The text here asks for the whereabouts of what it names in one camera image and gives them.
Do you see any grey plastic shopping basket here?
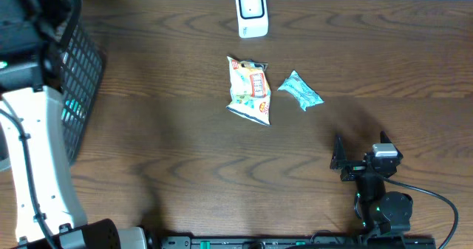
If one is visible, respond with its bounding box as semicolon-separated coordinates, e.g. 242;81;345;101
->
54;0;105;165

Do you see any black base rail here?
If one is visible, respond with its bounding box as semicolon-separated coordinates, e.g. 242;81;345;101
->
160;233;436;249

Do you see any teal tissue pack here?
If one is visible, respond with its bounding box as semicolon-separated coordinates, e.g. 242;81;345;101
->
61;99;85;122

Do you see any white barcode scanner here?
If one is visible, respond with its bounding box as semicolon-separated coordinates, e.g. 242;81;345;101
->
235;0;269;38

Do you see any mint green snack packet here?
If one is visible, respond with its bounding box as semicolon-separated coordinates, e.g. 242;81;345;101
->
278;70;324;112

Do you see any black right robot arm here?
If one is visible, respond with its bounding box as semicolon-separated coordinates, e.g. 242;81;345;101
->
330;132;413;236

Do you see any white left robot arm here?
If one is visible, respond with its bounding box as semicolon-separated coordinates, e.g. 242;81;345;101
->
1;0;148;249

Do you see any yellow snack bag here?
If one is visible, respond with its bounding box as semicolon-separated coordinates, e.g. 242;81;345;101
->
226;56;271;126

